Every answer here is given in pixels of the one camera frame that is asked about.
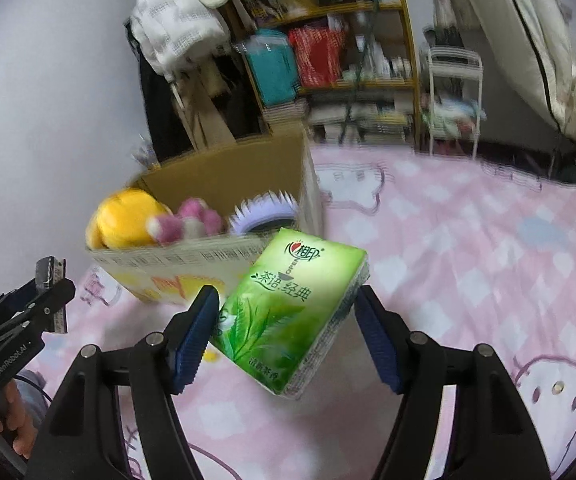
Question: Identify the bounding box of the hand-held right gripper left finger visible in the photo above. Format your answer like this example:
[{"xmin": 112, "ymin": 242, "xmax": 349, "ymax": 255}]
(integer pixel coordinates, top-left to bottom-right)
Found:
[{"xmin": 27, "ymin": 285, "xmax": 220, "ymax": 480}]

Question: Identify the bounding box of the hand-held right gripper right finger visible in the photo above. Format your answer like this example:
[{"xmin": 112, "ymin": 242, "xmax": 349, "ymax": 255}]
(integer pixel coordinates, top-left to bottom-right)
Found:
[{"xmin": 355, "ymin": 285, "xmax": 553, "ymax": 480}]

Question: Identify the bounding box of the cream padded chair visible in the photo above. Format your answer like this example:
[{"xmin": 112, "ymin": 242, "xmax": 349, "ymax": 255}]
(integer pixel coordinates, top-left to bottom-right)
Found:
[{"xmin": 442, "ymin": 0, "xmax": 576, "ymax": 153}]

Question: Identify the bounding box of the red patterned bag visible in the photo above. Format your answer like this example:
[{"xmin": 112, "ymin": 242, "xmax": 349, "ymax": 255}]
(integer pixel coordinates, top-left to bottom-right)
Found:
[{"xmin": 288, "ymin": 17, "xmax": 349, "ymax": 88}]

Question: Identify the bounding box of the pile of books and papers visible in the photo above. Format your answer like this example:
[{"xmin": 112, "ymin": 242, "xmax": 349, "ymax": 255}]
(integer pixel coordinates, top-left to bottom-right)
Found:
[{"xmin": 308, "ymin": 95, "xmax": 413, "ymax": 146}]

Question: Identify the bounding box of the pink bear plush toy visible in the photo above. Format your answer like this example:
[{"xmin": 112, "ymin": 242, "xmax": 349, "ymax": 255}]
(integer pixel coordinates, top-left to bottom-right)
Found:
[{"xmin": 148, "ymin": 197, "xmax": 223, "ymax": 247}]

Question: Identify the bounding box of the pink printed bedsheet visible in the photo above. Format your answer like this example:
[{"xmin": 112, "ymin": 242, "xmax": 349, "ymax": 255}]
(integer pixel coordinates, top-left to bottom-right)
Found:
[{"xmin": 43, "ymin": 145, "xmax": 576, "ymax": 480}]

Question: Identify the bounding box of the white puffer jacket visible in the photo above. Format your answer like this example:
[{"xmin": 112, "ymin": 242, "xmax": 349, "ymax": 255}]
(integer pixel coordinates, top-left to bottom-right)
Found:
[{"xmin": 130, "ymin": 0, "xmax": 231, "ymax": 78}]

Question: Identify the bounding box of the black coat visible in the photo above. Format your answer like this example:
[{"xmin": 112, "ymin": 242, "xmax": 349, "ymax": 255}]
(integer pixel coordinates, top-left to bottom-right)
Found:
[{"xmin": 138, "ymin": 45, "xmax": 193, "ymax": 161}]

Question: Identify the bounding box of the green pole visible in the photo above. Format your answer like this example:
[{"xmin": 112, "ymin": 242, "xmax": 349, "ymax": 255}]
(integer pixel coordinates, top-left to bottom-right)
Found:
[{"xmin": 338, "ymin": 0, "xmax": 393, "ymax": 146}]

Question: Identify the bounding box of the row of small bottles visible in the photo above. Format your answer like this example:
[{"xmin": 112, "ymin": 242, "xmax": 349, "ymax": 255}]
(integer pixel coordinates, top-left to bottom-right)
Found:
[{"xmin": 368, "ymin": 45, "xmax": 413, "ymax": 81}]

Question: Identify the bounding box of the teal bag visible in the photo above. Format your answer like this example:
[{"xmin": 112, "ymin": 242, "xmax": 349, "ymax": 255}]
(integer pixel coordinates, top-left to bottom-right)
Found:
[{"xmin": 245, "ymin": 30, "xmax": 299, "ymax": 106}]

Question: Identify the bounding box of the printed cardboard box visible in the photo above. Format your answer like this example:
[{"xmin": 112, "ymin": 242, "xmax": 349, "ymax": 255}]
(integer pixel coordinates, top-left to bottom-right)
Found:
[{"xmin": 85, "ymin": 122, "xmax": 325, "ymax": 306}]

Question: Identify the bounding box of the green tissue pack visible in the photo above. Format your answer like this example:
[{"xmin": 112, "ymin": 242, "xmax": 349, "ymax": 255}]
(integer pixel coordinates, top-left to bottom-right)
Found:
[{"xmin": 209, "ymin": 227, "xmax": 370, "ymax": 401}]

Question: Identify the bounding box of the white trolley cart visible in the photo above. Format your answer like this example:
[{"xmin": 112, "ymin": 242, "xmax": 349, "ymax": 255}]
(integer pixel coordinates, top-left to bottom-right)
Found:
[{"xmin": 420, "ymin": 45, "xmax": 483, "ymax": 158}]

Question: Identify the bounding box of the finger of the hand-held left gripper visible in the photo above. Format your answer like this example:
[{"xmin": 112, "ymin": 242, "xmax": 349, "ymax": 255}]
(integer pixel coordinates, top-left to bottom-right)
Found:
[
  {"xmin": 0, "ymin": 256, "xmax": 67, "ymax": 326},
  {"xmin": 0, "ymin": 279, "xmax": 76, "ymax": 347}
]

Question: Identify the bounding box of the person's left hand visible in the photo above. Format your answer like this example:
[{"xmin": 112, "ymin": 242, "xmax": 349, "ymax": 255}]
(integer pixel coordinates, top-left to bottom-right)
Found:
[{"xmin": 0, "ymin": 382, "xmax": 37, "ymax": 461}]

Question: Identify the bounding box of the wooden shelf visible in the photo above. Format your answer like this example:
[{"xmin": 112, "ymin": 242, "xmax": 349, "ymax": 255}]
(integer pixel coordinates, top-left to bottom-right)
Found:
[{"xmin": 228, "ymin": 0, "xmax": 421, "ymax": 146}]

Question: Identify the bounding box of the printed plastic bag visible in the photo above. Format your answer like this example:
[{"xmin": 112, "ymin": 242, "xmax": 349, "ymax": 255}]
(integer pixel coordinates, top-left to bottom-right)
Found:
[{"xmin": 133, "ymin": 135, "xmax": 161, "ymax": 171}]

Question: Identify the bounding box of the stack of books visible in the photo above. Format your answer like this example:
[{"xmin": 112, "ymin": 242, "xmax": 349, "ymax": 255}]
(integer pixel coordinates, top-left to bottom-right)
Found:
[{"xmin": 260, "ymin": 100, "xmax": 311, "ymax": 126}]

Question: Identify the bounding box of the purple-haired plush doll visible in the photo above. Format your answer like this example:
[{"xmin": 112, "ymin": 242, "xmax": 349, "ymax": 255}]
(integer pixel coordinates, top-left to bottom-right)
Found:
[{"xmin": 228, "ymin": 189, "xmax": 299, "ymax": 236}]

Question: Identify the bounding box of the beige coat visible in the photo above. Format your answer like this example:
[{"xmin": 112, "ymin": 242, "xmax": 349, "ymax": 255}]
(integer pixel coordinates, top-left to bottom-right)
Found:
[{"xmin": 173, "ymin": 67, "xmax": 236, "ymax": 148}]

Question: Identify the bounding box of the yellow plush toy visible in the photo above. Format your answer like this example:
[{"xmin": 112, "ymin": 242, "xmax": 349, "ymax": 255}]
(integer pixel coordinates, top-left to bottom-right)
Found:
[{"xmin": 85, "ymin": 187, "xmax": 173, "ymax": 251}]

